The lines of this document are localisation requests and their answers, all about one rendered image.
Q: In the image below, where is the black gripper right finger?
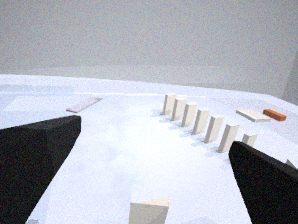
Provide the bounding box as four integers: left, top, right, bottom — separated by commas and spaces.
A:
227, 140, 298, 224

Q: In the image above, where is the orange rectangular block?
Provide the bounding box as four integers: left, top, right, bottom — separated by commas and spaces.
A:
262, 108, 287, 121

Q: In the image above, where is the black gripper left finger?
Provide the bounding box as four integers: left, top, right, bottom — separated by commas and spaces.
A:
0, 115, 81, 224

